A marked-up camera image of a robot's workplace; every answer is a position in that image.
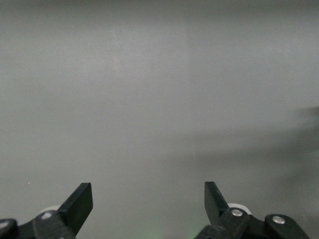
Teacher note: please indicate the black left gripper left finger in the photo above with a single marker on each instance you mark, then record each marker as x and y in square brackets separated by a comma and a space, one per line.
[74, 209]

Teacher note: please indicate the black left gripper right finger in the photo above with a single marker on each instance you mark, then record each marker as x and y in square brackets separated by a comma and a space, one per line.
[216, 206]

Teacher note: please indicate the dark grey table mat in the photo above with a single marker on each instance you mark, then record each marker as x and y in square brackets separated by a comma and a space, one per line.
[149, 99]

